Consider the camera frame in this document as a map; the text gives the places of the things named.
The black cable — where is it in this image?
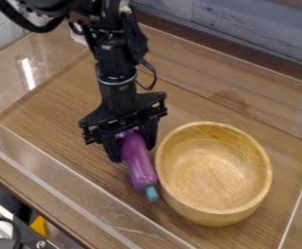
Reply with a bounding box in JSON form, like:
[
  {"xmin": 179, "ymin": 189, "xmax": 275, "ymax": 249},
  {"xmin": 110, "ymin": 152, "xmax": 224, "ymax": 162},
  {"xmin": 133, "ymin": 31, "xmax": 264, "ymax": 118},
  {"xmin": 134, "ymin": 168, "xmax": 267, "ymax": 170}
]
[{"xmin": 0, "ymin": 216, "xmax": 23, "ymax": 249}]

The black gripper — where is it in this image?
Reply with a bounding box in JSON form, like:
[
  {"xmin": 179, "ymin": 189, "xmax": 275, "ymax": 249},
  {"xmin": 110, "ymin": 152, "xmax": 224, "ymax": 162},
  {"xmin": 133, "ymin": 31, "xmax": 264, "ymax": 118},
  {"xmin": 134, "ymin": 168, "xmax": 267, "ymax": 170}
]
[{"xmin": 78, "ymin": 82, "xmax": 167, "ymax": 162}]

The purple toy eggplant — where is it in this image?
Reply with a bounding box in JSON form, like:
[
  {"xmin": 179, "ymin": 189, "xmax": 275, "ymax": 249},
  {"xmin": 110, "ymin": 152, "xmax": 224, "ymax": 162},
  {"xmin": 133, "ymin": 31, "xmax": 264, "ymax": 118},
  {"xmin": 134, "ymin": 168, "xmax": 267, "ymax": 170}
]
[{"xmin": 118, "ymin": 129, "xmax": 159, "ymax": 202}]

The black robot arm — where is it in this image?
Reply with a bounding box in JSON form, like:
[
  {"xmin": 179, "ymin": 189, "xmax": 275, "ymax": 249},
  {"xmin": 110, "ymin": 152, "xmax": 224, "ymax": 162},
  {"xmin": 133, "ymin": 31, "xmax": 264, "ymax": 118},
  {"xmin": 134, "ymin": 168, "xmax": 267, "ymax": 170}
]
[{"xmin": 0, "ymin": 0, "xmax": 167, "ymax": 162}]

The yellow black device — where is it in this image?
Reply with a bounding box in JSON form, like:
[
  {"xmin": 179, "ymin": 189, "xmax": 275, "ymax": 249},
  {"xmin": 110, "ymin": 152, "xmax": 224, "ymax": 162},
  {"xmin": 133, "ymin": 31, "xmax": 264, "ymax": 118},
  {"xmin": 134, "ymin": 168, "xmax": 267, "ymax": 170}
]
[{"xmin": 11, "ymin": 216, "xmax": 59, "ymax": 249}]

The brown wooden bowl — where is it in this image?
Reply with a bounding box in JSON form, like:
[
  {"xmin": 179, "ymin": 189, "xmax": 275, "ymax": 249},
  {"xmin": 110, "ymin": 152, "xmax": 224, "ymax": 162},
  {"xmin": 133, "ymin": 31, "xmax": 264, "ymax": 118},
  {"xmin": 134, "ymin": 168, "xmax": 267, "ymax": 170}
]
[{"xmin": 154, "ymin": 122, "xmax": 274, "ymax": 227}]

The clear acrylic tray wall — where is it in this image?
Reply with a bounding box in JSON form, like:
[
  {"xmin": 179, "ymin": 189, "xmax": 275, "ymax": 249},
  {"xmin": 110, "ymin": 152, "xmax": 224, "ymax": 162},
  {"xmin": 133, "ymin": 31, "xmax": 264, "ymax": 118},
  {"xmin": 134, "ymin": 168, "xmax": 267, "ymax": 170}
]
[{"xmin": 0, "ymin": 16, "xmax": 302, "ymax": 249}]

